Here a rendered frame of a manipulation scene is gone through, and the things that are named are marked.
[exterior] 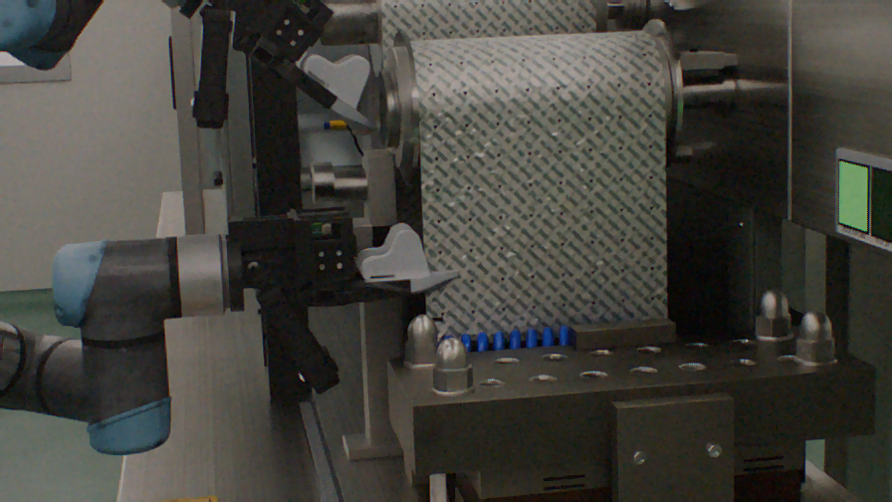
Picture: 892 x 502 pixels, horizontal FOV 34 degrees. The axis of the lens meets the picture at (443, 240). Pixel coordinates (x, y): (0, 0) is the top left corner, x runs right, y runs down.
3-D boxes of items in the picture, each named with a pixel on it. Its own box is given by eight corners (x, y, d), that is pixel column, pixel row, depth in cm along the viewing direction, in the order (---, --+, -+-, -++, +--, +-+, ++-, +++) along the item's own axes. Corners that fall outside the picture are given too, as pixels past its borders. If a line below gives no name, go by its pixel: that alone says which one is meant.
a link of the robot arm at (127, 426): (107, 424, 142) (98, 314, 140) (192, 440, 136) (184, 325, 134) (44, 447, 136) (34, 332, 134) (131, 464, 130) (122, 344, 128)
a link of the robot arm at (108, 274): (63, 326, 136) (56, 235, 135) (182, 317, 138) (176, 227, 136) (55, 345, 129) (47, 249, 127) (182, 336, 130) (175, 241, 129)
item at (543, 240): (427, 354, 139) (419, 159, 136) (666, 335, 142) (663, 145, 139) (428, 355, 138) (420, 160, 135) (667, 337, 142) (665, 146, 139)
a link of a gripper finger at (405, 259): (460, 228, 134) (359, 234, 132) (463, 292, 135) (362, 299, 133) (455, 223, 137) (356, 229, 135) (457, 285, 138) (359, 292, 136)
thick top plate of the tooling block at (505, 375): (389, 421, 135) (386, 358, 134) (800, 386, 141) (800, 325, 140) (415, 476, 119) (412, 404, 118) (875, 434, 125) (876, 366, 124)
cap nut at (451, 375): (428, 386, 124) (426, 335, 123) (470, 382, 124) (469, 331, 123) (435, 397, 120) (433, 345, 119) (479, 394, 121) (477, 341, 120)
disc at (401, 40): (395, 175, 149) (388, 28, 146) (399, 175, 149) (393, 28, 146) (416, 193, 134) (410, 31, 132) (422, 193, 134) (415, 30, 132)
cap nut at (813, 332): (786, 357, 129) (786, 307, 128) (826, 354, 129) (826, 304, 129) (803, 368, 125) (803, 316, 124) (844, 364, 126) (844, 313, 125)
